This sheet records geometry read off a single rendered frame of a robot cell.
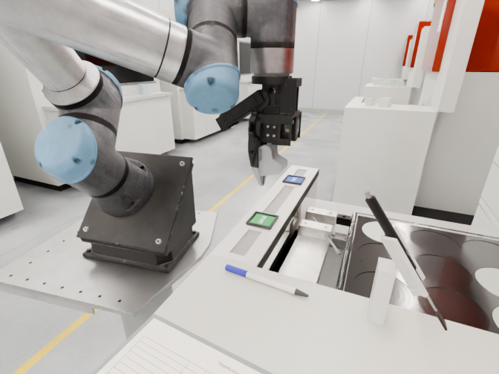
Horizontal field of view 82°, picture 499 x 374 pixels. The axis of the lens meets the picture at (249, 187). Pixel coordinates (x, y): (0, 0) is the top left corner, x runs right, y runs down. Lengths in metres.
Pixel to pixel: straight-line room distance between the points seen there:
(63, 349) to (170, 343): 1.46
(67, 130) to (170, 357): 0.45
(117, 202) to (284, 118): 0.43
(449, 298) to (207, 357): 0.44
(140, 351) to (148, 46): 0.36
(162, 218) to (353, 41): 8.06
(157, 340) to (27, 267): 0.56
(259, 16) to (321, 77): 8.14
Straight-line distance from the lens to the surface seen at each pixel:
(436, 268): 0.72
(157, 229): 0.73
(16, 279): 0.89
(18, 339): 2.02
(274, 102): 0.54
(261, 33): 0.52
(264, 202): 0.73
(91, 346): 1.80
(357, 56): 8.51
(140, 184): 0.74
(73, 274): 0.83
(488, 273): 0.76
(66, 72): 0.66
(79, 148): 0.62
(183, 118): 5.11
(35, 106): 3.51
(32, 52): 0.63
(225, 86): 0.39
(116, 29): 0.39
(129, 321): 0.98
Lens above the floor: 1.28
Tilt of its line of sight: 23 degrees down
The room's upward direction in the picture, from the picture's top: straight up
